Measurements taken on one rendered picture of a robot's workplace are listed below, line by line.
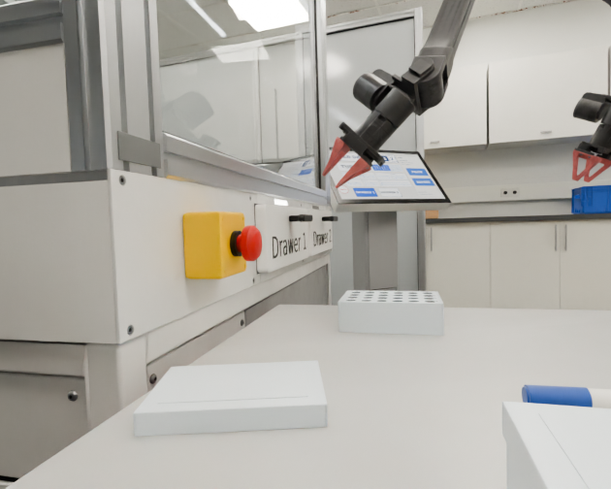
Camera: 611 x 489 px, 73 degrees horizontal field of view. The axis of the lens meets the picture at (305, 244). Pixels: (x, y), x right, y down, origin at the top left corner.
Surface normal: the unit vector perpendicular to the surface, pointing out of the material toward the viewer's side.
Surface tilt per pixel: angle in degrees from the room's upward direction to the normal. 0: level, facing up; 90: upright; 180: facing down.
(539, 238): 90
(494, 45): 90
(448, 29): 60
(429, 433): 0
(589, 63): 90
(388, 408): 0
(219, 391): 0
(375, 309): 90
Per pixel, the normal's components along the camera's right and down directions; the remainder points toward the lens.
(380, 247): 0.40, 0.04
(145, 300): 0.97, -0.02
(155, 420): 0.04, 0.05
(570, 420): -0.03, -1.00
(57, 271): -0.24, 0.06
